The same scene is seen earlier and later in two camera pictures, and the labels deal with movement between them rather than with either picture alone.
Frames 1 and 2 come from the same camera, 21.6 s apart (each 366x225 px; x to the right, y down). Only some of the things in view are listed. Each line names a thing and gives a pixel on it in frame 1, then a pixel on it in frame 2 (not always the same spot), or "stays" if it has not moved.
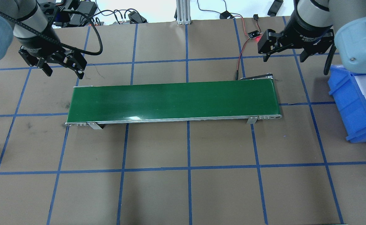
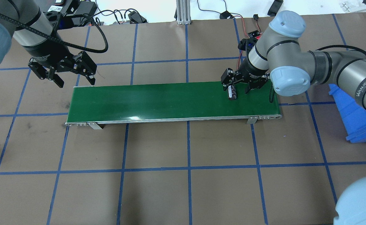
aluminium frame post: x=183 y=12 stays
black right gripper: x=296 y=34 to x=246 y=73
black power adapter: x=225 y=15 stays
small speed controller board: x=253 y=34 stays
